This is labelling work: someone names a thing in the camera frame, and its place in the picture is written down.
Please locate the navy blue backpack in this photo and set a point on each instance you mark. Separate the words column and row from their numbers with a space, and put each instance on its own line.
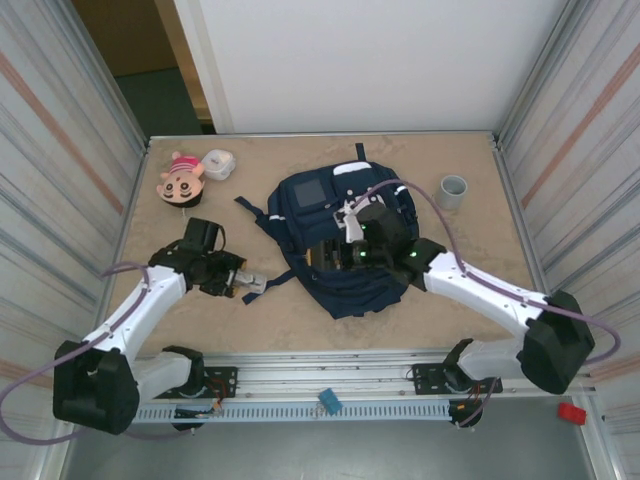
column 310, row 220

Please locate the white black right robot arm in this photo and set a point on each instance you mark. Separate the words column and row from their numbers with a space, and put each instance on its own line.
column 485, row 290

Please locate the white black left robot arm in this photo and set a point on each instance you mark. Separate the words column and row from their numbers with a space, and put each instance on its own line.
column 130, row 315

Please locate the pink plush doll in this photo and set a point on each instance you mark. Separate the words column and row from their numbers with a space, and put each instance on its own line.
column 180, row 187

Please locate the grey cup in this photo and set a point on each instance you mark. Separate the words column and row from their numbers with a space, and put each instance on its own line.
column 452, row 195

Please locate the white plastic case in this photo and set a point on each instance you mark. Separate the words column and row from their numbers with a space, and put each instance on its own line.
column 217, row 165

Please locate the blue binder clip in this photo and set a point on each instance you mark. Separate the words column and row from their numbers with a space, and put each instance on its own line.
column 329, row 399

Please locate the white partition panel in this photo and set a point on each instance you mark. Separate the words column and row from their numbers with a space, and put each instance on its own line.
column 375, row 65

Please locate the brown wooden door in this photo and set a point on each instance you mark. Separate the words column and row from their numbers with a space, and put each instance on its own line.
column 130, row 35

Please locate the red plastic block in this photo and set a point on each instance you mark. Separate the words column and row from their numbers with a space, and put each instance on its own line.
column 572, row 414

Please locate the aluminium rail frame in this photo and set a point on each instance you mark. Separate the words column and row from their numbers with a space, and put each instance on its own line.
column 320, row 372

